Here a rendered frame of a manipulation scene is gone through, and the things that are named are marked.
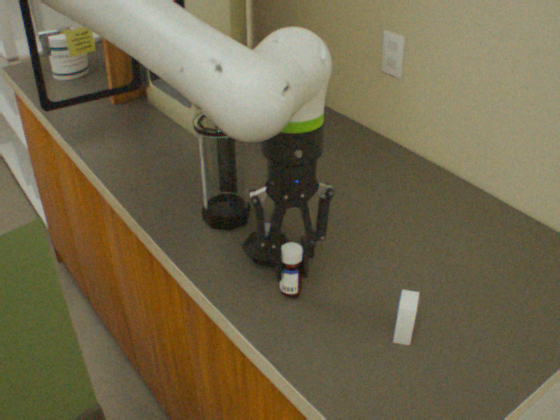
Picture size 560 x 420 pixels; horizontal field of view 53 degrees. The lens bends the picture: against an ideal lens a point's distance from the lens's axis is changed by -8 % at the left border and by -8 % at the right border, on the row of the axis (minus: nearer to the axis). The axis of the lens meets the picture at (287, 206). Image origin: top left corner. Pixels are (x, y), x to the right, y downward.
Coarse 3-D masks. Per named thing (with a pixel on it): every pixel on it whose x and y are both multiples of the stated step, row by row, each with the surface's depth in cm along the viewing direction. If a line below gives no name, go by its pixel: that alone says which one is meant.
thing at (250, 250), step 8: (280, 232) 116; (248, 240) 114; (256, 240) 114; (280, 240) 114; (288, 240) 115; (248, 248) 113; (256, 248) 112; (264, 248) 112; (256, 256) 111; (264, 256) 111; (264, 264) 113
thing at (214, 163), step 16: (208, 128) 111; (208, 144) 113; (224, 144) 112; (240, 144) 114; (208, 160) 115; (224, 160) 114; (240, 160) 116; (208, 176) 117; (224, 176) 116; (240, 176) 118; (208, 192) 119; (224, 192) 118; (240, 192) 120; (208, 208) 122; (224, 208) 120; (240, 208) 122
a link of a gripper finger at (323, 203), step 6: (330, 192) 95; (324, 198) 96; (330, 198) 96; (318, 204) 98; (324, 204) 96; (318, 210) 99; (324, 210) 97; (318, 216) 99; (324, 216) 97; (318, 222) 100; (324, 222) 98; (318, 228) 101; (324, 228) 99; (318, 234) 100; (324, 234) 99
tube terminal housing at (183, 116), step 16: (192, 0) 136; (208, 0) 138; (224, 0) 141; (240, 0) 154; (208, 16) 141; (224, 16) 143; (240, 16) 156; (224, 32) 146; (240, 32) 158; (160, 96) 168; (176, 112) 162; (192, 112) 154; (192, 128) 157
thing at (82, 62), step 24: (48, 24) 150; (72, 24) 153; (72, 48) 156; (96, 48) 160; (48, 72) 156; (72, 72) 159; (96, 72) 163; (120, 72) 167; (48, 96) 159; (72, 96) 163
